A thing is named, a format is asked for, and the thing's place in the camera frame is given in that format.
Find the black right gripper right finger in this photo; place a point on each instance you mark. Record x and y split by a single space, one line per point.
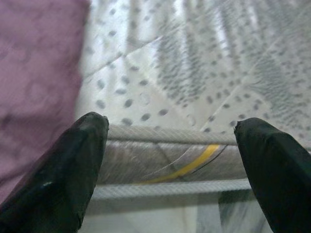
279 177

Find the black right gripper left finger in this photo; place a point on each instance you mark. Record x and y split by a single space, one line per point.
53 184

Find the purple printed blanket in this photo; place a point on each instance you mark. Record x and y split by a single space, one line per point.
36 72

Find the white quilted mattress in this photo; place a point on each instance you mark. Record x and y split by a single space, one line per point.
182 60

